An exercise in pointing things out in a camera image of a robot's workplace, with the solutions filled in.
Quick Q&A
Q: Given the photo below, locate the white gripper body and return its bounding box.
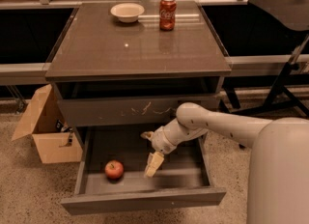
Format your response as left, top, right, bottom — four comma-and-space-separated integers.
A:
151, 127, 176, 154

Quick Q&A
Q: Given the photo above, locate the red apple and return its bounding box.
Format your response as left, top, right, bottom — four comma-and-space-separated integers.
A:
104, 160, 124, 180

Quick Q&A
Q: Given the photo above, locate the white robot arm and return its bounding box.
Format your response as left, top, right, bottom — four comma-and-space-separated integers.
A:
142, 102, 309, 224

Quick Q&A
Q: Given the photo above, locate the open grey drawer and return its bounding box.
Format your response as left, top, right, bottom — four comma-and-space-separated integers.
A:
62, 124, 226, 215

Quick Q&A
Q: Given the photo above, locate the grey drawer cabinet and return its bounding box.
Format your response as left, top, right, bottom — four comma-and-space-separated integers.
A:
46, 1, 230, 137

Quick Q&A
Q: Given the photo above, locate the cardboard box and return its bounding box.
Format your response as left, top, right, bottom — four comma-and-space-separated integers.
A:
12, 85, 82, 163

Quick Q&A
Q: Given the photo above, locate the white bowl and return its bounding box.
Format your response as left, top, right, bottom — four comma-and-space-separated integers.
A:
110, 3, 145, 23

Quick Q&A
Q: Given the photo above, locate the red cola can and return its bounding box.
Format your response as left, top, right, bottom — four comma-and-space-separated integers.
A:
159, 0, 177, 31

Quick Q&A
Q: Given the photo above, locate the black rolling stand table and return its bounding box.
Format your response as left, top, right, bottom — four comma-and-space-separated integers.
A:
211, 0, 309, 116

